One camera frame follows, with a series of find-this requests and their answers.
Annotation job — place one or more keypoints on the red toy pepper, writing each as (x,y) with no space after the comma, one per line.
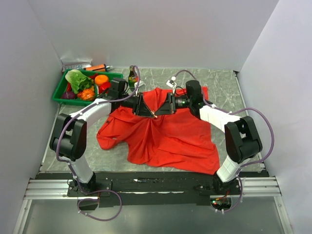
(103,87)

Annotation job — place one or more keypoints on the toy orange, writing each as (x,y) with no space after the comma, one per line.
(101,79)

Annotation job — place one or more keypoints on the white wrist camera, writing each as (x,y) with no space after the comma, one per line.
(141,84)
(172,83)

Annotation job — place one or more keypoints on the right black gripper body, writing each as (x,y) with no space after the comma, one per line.
(179,102)

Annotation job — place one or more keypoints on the purple toy onion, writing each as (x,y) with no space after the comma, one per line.
(68,95)

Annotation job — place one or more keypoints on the red toy chili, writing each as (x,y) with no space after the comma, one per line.
(69,88)

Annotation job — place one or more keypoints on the crumpled white packet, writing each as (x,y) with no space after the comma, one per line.
(77,64)

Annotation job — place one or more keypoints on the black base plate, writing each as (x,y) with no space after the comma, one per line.
(151,188)

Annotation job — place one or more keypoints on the orange toy pumpkin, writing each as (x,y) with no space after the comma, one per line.
(86,95)

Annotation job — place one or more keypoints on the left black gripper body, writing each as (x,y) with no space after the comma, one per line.
(135,108)

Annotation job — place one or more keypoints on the green glass bottle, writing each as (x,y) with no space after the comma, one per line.
(132,78)

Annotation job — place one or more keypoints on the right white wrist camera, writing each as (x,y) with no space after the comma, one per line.
(172,83)

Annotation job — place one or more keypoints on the orange black tube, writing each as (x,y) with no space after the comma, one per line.
(99,68)

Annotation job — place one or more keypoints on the red t-shirt garment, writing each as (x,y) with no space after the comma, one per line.
(180,140)

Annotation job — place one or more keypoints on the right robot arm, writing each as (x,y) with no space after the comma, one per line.
(241,135)

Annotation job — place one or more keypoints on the toy lettuce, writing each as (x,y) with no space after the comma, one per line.
(78,81)

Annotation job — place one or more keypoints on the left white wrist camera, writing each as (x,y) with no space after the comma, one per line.
(141,84)

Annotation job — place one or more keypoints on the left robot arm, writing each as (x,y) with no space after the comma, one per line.
(69,136)

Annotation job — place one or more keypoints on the aluminium rail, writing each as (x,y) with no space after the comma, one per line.
(59,188)

